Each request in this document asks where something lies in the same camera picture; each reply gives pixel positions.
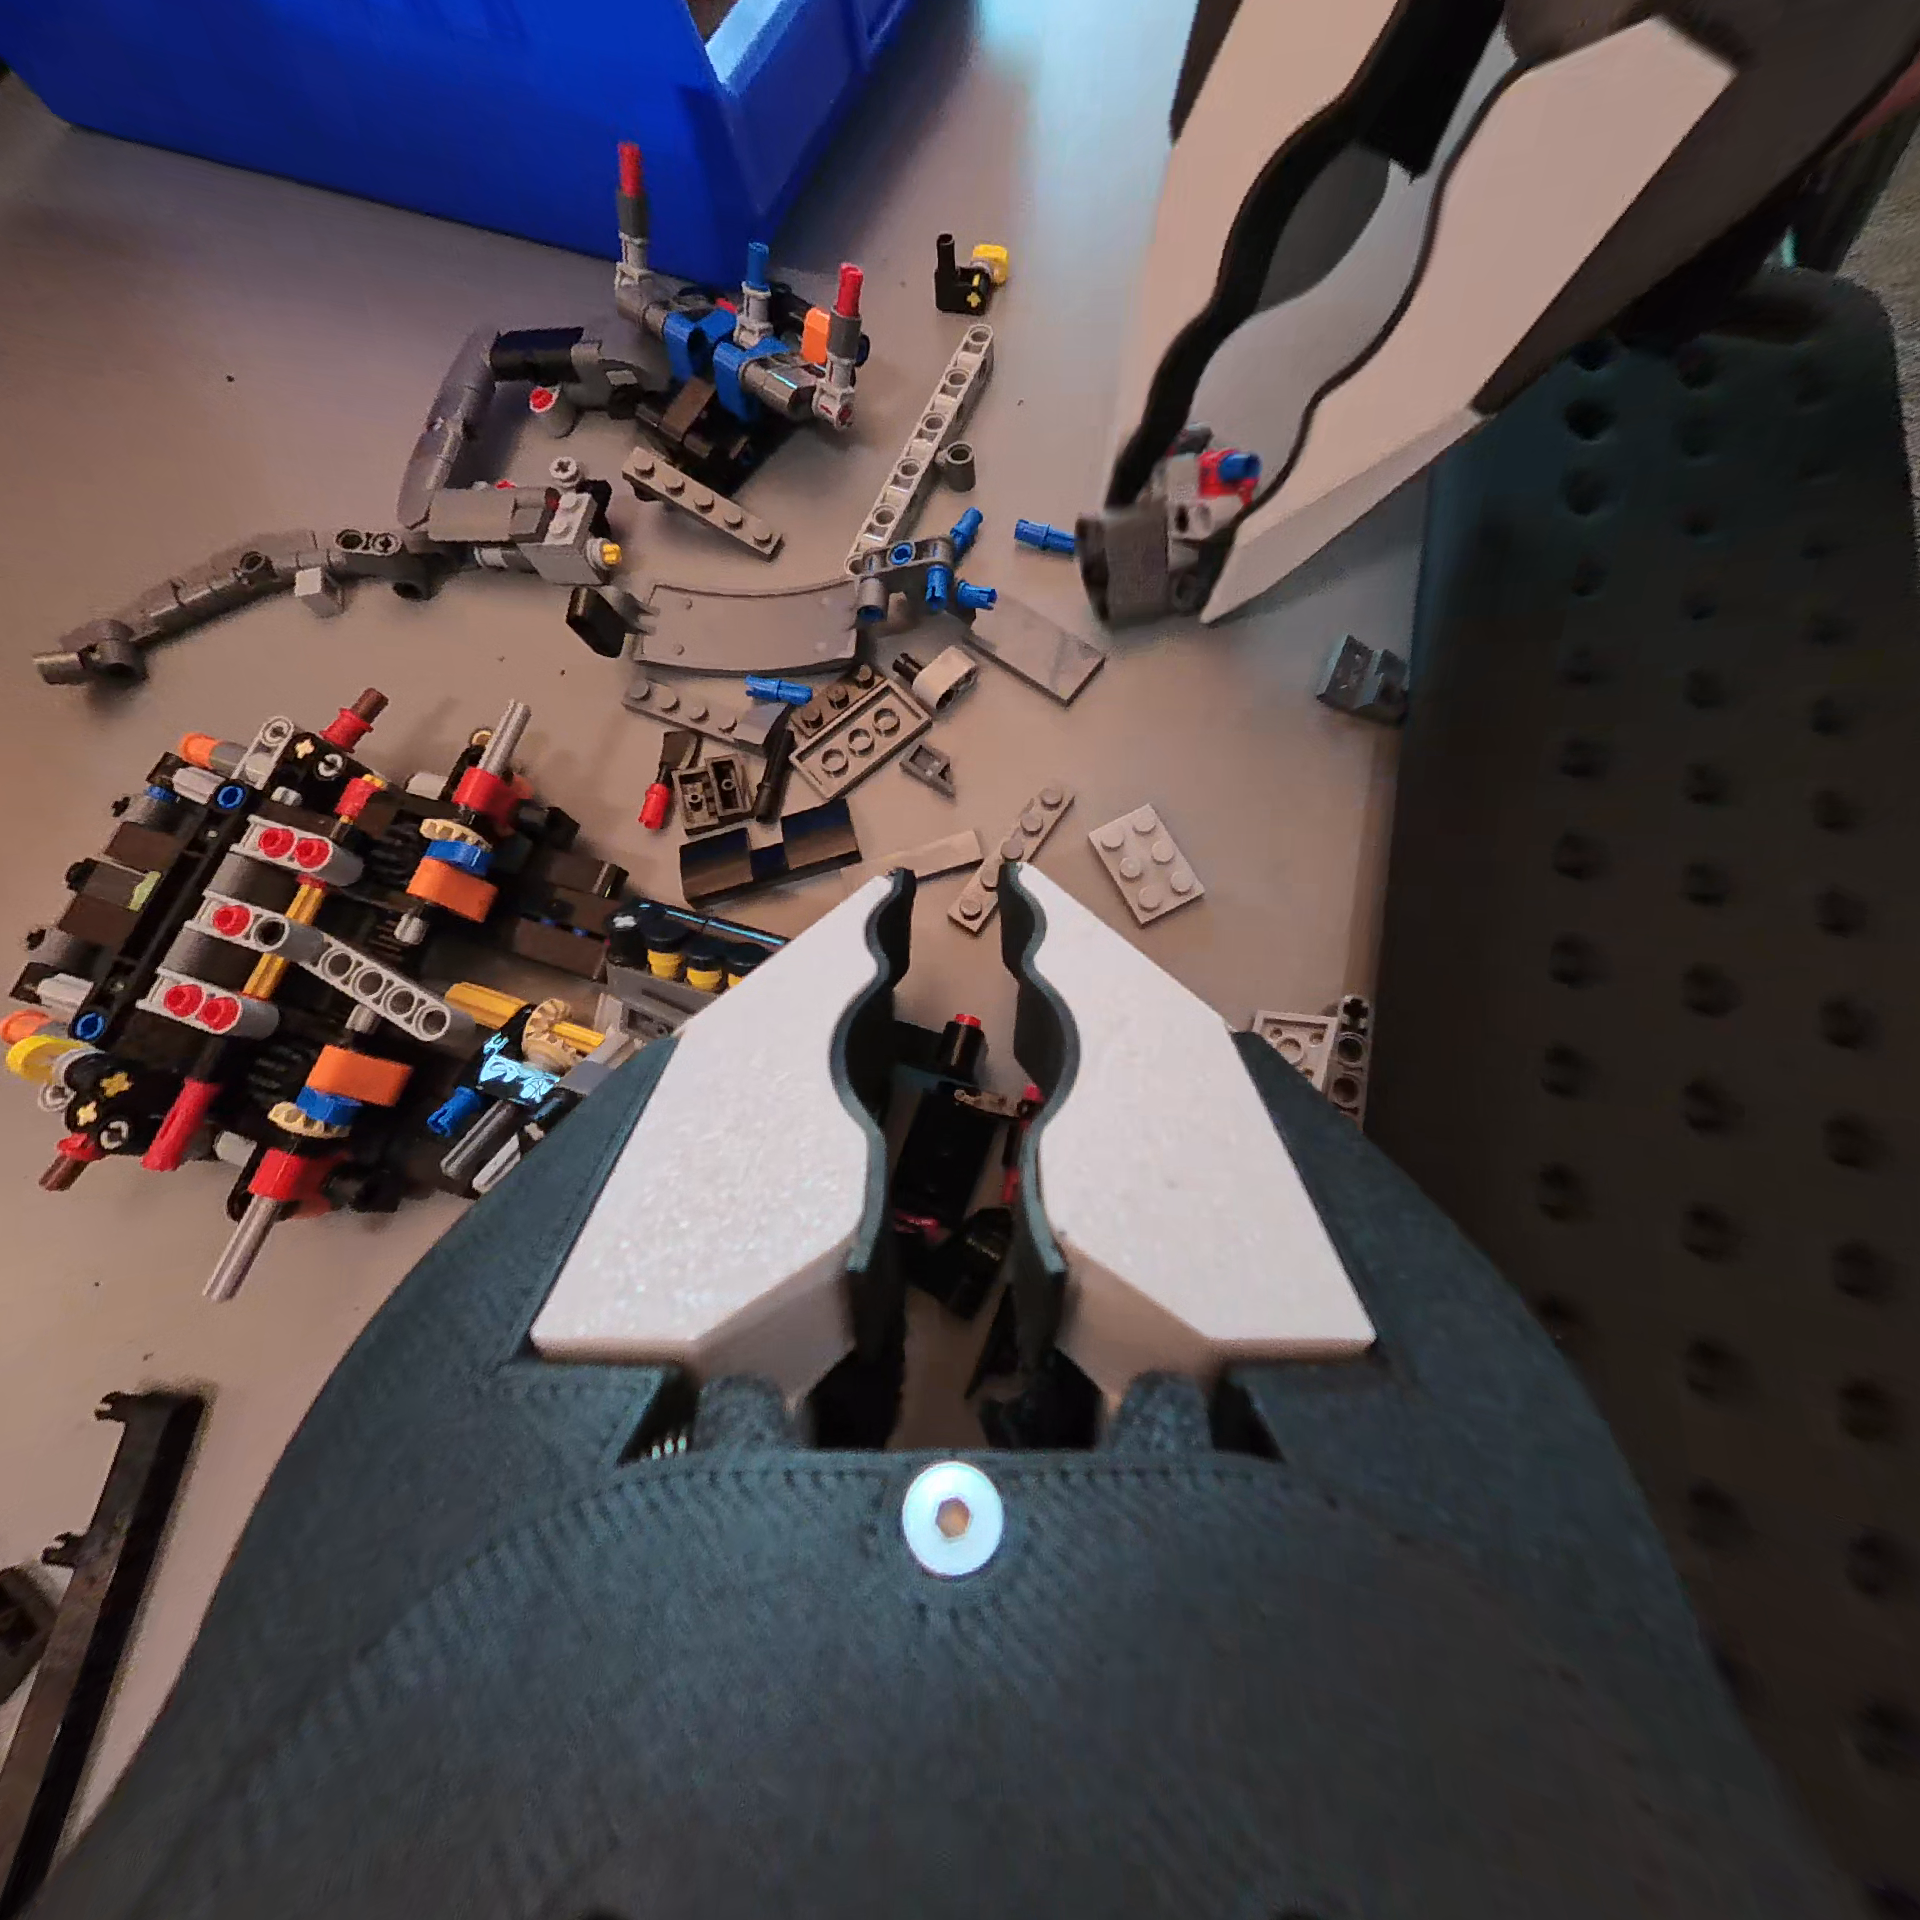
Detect grey lego connector blue pins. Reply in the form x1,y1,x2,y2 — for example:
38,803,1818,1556
856,509,1001,617

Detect blue plastic bin with label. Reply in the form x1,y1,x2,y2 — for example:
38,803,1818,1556
0,0,922,291

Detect black perforated panel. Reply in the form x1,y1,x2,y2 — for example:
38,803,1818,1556
1370,270,1920,1920

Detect dark grey lego link chain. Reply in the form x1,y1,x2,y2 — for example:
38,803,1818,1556
32,525,455,690

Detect grey lego engine block assembly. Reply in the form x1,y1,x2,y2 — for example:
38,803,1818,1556
609,895,791,1039

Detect black curved lego slope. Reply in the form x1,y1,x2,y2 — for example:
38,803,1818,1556
680,833,783,908

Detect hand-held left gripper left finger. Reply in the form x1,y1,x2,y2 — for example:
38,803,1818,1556
529,866,922,1450

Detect dark grey studded lego plate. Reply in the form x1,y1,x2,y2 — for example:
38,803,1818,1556
623,449,788,561
791,668,930,798

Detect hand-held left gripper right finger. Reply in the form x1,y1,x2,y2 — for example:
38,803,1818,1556
998,862,1378,1450

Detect blue lego suspension assembly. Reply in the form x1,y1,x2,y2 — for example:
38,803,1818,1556
487,141,876,501

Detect small dark grey lego bracket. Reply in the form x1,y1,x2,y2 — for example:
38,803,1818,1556
1318,638,1412,727

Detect multicoloured lego chassis assembly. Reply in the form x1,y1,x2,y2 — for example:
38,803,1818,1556
0,690,635,1302

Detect black lego connectors red pins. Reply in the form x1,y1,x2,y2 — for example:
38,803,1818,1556
883,1013,1056,1309

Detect long black lego beam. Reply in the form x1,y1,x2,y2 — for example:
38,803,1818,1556
0,1388,214,1866

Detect small grey red lego piece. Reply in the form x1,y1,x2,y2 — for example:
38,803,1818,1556
1076,427,1265,628

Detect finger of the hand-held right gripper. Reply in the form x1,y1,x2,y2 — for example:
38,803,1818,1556
1104,0,1427,511
1199,12,1744,627

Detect dark grey lego wing plate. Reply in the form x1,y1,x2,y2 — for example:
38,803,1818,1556
623,674,793,750

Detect dark grey curved lego panel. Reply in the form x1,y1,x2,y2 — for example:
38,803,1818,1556
631,575,873,674

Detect long light grey lego beam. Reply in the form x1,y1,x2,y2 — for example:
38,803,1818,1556
849,323,1001,566

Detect grey lego gearbox assembly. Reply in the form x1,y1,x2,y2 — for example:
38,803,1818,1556
0,1559,64,1699

